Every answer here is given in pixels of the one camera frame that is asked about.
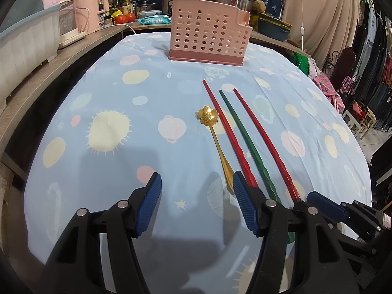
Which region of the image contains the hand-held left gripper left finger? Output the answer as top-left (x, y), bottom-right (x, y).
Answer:
top-left (43, 172), bottom-right (162, 294)

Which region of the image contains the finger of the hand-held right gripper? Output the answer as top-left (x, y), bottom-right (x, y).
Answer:
top-left (307, 191), bottom-right (383, 232)

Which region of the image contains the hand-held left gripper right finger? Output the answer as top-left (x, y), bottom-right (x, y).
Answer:
top-left (233, 171), bottom-right (360, 294)

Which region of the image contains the red chopstick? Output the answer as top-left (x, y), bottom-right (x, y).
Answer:
top-left (202, 80), bottom-right (258, 187)
top-left (233, 88), bottom-right (302, 203)

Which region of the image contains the gold flower spoon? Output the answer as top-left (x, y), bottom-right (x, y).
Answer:
top-left (195, 106), bottom-right (236, 195)

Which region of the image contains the pink perforated utensil basket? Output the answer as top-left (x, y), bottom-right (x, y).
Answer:
top-left (168, 0), bottom-right (253, 67)

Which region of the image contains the light blue printed tablecloth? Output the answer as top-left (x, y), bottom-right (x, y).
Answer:
top-left (24, 32), bottom-right (372, 294)

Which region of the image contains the white stool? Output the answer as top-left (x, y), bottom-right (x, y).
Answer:
top-left (341, 107), bottom-right (377, 138)

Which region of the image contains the pink floral cloth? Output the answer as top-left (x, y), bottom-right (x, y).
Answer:
top-left (312, 70), bottom-right (346, 114)

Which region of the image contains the dark wooden chair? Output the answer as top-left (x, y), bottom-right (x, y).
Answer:
top-left (325, 47), bottom-right (357, 94)

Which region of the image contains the green cloth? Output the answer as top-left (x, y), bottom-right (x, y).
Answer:
top-left (291, 50), bottom-right (313, 77)

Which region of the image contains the row of hanging clothes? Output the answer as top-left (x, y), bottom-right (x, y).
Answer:
top-left (352, 0), bottom-right (392, 132)

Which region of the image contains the dark blue basin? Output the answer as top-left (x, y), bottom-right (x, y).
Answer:
top-left (257, 17), bottom-right (293, 41)

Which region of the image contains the blue wet wipes pack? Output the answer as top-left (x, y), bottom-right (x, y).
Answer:
top-left (137, 15), bottom-right (172, 25)

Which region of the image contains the clear plastic food container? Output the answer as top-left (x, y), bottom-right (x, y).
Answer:
top-left (137, 10), bottom-right (163, 19)

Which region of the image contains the beige curtain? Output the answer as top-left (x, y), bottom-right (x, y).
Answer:
top-left (282, 0), bottom-right (372, 77)

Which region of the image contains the white plastic tub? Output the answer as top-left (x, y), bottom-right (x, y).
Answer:
top-left (0, 5), bottom-right (61, 106)

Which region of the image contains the yellow plush toy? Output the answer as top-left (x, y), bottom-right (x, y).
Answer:
top-left (253, 0), bottom-right (267, 22)

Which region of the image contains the small lidded steel pot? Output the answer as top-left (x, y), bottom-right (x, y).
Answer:
top-left (135, 2), bottom-right (157, 14)

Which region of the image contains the white small appliance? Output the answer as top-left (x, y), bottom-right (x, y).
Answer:
top-left (58, 0), bottom-right (87, 49)

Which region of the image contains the pink kitchen appliance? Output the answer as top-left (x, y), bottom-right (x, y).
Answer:
top-left (75, 0), bottom-right (109, 33)

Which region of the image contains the teal plastic lid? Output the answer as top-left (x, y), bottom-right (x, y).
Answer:
top-left (0, 0), bottom-right (45, 34)

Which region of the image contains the white power cable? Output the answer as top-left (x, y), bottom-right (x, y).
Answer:
top-left (118, 23), bottom-right (137, 36)

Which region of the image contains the white cable with switch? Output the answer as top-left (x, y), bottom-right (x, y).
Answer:
top-left (295, 0), bottom-right (307, 52)

